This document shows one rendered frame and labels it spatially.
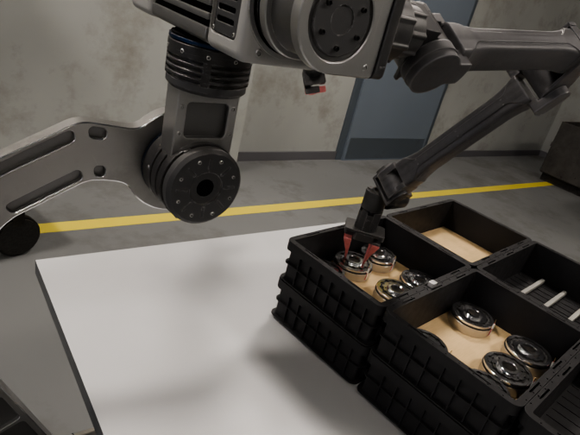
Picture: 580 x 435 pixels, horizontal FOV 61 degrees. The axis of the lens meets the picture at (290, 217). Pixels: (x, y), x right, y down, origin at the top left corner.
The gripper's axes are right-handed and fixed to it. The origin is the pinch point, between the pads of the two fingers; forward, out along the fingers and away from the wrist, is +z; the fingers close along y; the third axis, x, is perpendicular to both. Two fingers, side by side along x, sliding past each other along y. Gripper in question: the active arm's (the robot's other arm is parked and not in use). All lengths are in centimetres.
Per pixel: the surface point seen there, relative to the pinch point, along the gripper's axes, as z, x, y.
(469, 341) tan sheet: 3.8, 16.7, -29.7
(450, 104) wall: 25, -470, -93
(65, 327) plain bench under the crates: 18, 37, 58
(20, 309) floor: 89, -38, 122
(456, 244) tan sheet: 3.9, -36.7, -33.7
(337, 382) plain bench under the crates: 17.1, 28.3, -2.6
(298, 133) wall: 63, -325, 52
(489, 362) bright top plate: 0.9, 26.6, -31.2
